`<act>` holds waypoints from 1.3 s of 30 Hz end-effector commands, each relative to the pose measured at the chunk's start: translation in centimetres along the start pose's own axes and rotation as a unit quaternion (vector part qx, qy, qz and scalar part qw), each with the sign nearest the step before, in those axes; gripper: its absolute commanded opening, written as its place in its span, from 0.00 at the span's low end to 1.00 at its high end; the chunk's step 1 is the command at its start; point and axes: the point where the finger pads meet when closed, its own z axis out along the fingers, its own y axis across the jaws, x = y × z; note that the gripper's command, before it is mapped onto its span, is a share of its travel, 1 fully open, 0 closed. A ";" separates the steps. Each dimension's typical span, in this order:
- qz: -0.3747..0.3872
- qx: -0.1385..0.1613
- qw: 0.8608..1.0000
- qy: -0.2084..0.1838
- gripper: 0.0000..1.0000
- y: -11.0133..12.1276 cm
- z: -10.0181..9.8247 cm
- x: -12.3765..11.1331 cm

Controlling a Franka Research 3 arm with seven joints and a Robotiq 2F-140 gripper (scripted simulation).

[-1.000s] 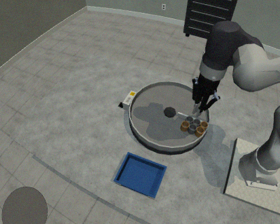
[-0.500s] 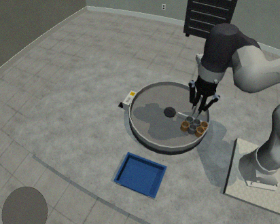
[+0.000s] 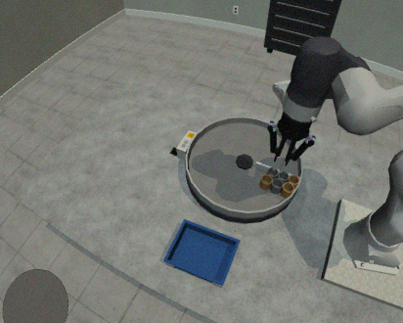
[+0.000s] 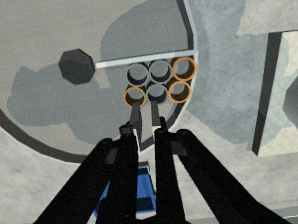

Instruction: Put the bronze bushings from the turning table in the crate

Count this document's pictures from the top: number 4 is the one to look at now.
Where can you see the bronze bushing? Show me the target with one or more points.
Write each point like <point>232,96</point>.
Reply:
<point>129,101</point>
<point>181,97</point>
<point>189,73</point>

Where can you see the grey metal ring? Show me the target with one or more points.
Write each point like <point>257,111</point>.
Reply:
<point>160,99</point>
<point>137,83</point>
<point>166,77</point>

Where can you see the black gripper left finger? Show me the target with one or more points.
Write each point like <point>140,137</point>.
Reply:
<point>77,199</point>

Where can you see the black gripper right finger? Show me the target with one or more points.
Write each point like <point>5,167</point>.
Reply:
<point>229,201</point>

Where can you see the blue crate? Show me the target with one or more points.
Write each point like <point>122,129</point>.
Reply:
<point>145,192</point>

